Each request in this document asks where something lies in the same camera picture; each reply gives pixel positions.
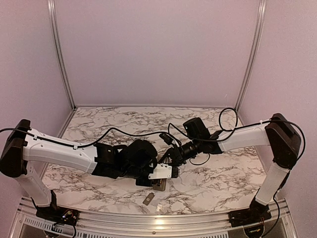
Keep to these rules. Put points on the right aluminium frame post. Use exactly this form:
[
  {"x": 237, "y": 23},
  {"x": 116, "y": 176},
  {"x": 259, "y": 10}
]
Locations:
[{"x": 253, "y": 53}]

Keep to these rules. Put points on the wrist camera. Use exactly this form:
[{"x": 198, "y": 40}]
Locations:
[
  {"x": 164, "y": 171},
  {"x": 166, "y": 138}
]

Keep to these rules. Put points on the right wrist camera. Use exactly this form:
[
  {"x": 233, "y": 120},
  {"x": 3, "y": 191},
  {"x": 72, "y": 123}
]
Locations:
[{"x": 166, "y": 138}]

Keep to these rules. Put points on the grey battery cover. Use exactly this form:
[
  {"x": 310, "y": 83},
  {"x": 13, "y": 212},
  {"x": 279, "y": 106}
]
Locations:
[{"x": 148, "y": 199}]

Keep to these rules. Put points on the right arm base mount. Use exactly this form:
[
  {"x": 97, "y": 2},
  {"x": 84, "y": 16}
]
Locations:
[{"x": 245, "y": 217}]

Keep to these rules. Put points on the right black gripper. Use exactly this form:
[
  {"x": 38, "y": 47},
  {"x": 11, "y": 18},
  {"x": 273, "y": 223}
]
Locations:
[{"x": 177, "y": 158}]

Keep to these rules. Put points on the grey remote control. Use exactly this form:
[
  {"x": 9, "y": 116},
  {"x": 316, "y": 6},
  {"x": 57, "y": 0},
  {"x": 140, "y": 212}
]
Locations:
[{"x": 159, "y": 184}]

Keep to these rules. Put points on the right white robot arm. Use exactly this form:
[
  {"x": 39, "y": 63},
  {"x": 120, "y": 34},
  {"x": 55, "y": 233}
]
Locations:
[{"x": 285, "y": 139}]

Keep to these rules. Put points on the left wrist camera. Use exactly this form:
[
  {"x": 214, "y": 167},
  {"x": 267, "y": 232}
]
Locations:
[{"x": 164, "y": 171}]

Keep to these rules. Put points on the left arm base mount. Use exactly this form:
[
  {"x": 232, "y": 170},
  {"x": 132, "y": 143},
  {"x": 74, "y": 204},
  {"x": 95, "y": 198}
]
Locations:
[{"x": 60, "y": 215}]

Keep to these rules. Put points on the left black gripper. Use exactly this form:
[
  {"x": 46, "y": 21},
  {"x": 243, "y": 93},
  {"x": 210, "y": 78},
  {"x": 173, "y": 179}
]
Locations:
[{"x": 144, "y": 184}]

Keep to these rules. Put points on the left aluminium frame post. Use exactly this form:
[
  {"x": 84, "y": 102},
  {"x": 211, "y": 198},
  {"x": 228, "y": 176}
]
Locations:
[{"x": 59, "y": 54}]

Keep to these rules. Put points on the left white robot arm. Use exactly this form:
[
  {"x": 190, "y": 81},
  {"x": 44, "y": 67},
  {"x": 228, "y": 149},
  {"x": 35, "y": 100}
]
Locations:
[{"x": 26, "y": 145}]

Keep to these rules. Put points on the front aluminium rail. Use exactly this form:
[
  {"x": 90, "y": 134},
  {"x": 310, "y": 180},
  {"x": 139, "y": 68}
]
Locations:
[{"x": 92, "y": 224}]

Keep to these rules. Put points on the aluminium frame post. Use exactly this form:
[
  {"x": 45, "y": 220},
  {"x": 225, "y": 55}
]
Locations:
[
  {"x": 253, "y": 53},
  {"x": 59, "y": 54}
]

